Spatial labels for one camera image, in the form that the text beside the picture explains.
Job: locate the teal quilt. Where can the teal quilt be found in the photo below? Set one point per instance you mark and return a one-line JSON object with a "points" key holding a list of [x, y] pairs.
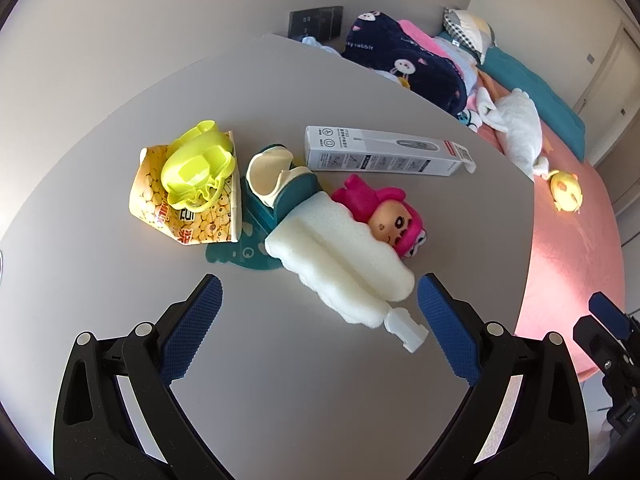
{"points": [[530, 85]]}

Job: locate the white goose plush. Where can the white goose plush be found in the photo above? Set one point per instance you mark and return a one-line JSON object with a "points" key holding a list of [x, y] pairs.
{"points": [[520, 130]]}

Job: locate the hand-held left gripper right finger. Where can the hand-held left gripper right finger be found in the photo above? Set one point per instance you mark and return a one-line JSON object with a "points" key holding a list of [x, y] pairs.
{"points": [[447, 330]]}

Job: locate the yellow chick plush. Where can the yellow chick plush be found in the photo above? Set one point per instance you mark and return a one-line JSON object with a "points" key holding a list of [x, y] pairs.
{"points": [[566, 191]]}

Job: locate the light blue folded blanket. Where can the light blue folded blanket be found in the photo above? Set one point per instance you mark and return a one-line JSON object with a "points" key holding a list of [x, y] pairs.
{"points": [[462, 62]]}

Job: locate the light blue cloth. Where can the light blue cloth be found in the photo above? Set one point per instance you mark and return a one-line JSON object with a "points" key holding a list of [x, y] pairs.
{"points": [[320, 46]]}

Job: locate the yellow-green plastic toy mold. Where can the yellow-green plastic toy mold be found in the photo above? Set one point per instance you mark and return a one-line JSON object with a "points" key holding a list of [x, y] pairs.
{"points": [[192, 170]]}

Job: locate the long white cardboard box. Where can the long white cardboard box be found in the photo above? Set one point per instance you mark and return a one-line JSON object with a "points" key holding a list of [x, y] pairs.
{"points": [[385, 155]]}

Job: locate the navy printed fleece blanket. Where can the navy printed fleece blanket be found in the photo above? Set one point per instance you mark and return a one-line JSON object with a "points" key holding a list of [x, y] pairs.
{"points": [[400, 50]]}

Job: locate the yellow plush piece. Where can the yellow plush piece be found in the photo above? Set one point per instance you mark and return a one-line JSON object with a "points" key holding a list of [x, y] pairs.
{"points": [[402, 82]]}

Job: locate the pink fleece blanket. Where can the pink fleece blanket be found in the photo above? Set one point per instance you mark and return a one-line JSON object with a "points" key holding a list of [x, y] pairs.
{"points": [[425, 35]]}

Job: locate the black wall panel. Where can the black wall panel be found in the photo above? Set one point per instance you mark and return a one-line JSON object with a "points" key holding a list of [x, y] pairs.
{"points": [[315, 22]]}

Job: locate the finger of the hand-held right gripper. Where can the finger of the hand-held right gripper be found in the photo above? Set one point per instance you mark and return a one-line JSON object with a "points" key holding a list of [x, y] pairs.
{"points": [[597, 342], [610, 312]]}

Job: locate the patchwork checked pillow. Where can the patchwork checked pillow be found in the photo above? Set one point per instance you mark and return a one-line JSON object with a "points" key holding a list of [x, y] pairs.
{"points": [[470, 30]]}

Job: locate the yellow popcorn snack bag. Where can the yellow popcorn snack bag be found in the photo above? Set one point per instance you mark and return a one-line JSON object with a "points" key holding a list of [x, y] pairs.
{"points": [[205, 222]]}

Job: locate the teal and cream packaging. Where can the teal and cream packaging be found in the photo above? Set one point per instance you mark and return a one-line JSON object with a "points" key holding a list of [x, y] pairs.
{"points": [[295, 191]]}

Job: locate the pink-haired doll head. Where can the pink-haired doll head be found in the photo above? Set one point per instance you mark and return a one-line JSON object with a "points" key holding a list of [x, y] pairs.
{"points": [[385, 215]]}

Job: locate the white sponge bottle brush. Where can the white sponge bottle brush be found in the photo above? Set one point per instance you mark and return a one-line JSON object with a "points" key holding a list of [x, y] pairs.
{"points": [[335, 255]]}

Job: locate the wall switch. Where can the wall switch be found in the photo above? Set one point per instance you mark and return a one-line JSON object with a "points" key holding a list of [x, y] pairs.
{"points": [[590, 58]]}

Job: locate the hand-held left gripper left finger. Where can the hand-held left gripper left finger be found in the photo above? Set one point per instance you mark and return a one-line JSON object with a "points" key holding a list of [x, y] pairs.
{"points": [[192, 330]]}

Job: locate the white printed cloth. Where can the white printed cloth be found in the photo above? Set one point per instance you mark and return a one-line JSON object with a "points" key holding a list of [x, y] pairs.
{"points": [[469, 120]]}

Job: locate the pink bed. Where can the pink bed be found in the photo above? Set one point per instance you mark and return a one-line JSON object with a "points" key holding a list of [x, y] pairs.
{"points": [[570, 260]]}

